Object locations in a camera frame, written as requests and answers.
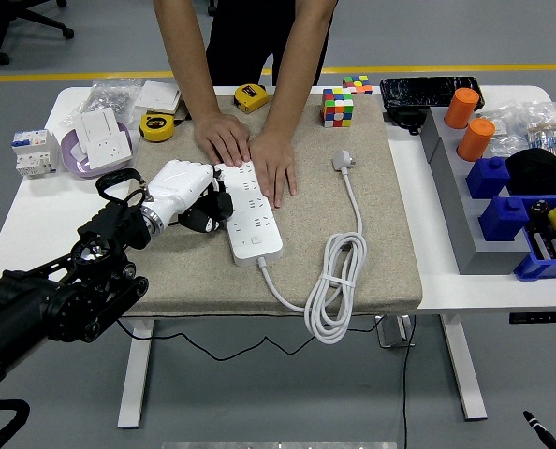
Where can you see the person's right hand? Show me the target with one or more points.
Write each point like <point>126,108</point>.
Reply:
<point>222,135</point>

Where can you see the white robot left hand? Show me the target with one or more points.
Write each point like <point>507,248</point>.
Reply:
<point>177,184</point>

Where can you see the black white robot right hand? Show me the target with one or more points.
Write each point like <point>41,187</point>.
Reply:
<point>540,428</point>

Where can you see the person's left hand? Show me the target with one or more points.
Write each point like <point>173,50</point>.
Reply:
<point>273,161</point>

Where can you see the black power adapter plug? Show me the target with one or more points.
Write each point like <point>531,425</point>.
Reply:
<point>224,206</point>

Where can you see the white power strip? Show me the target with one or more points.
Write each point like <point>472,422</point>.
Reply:
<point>259,234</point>

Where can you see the person's right forearm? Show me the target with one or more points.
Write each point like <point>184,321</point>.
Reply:
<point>189,56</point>

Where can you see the person's left forearm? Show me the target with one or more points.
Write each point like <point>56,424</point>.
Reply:
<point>301,61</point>

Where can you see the square yellow tape measure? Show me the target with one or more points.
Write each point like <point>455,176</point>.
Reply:
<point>251,97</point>

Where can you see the round yellow tape measure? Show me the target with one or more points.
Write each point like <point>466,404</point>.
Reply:
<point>156,127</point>

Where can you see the large colourful puzzle cube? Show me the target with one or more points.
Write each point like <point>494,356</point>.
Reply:
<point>338,110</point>

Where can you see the white table leg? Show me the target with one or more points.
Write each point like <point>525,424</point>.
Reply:
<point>133,407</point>
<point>465,374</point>

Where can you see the person's torso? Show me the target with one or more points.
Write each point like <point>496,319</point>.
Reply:
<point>250,37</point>

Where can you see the grey-brown mat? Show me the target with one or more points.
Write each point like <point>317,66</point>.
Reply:
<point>306,266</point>

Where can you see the black table control panel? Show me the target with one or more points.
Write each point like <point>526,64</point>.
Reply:
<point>540,317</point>

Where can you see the clear bag of screws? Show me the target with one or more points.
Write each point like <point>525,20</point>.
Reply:
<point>109,96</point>

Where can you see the small colourful puzzle cube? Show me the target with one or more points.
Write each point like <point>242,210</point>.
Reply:
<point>358,85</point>

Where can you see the white circuit breaker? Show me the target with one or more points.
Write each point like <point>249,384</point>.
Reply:
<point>34,154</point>

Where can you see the blue plastic bin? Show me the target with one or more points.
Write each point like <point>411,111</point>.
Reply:
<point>540,270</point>

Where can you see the black cracked tray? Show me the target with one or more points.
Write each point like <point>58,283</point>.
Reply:
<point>418,91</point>

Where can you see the grey stepped block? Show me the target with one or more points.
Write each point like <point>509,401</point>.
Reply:
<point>451,196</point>

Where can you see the orange cylinder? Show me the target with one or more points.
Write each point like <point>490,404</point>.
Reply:
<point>460,110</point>
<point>474,140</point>

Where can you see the blue plastic block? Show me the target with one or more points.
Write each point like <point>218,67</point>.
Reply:
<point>486,178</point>
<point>502,220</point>

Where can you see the dark brown bottle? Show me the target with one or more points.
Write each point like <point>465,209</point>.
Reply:
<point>539,209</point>

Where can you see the clear plastic bag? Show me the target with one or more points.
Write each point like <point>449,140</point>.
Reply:
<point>505,131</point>

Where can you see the black office chair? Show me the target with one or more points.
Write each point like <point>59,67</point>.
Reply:
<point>2,28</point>

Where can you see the black cloth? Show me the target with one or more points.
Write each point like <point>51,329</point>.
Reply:
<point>540,170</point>

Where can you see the clear bag of resistors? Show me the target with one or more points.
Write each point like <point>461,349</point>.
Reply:
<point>549,131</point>

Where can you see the white wall socket panel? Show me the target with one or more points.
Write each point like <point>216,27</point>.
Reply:
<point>112,149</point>

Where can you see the white switch panel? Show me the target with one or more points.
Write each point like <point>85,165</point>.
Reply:
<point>158,96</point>

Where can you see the metal bracket under table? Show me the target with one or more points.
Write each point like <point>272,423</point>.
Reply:
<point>390,334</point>

